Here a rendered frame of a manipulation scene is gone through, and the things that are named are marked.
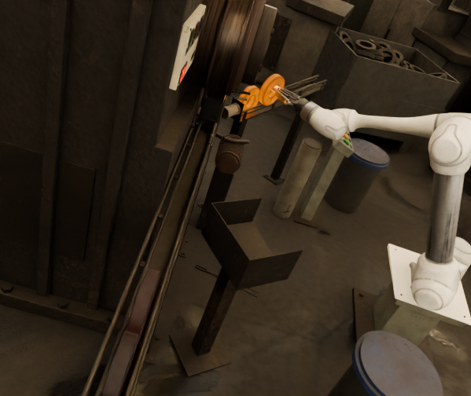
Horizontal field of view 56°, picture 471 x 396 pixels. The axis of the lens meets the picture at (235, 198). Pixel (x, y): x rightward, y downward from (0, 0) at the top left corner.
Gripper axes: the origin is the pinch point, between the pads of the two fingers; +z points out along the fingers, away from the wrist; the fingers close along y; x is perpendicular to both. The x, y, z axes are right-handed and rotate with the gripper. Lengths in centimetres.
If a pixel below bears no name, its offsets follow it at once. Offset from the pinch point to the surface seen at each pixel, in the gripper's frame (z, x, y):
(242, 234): -50, -21, -70
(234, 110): 7.8, -15.5, -12.5
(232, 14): -13, 41, -65
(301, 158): -17, -40, 32
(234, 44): -17, 33, -65
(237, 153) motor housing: -5.7, -30.6, -18.2
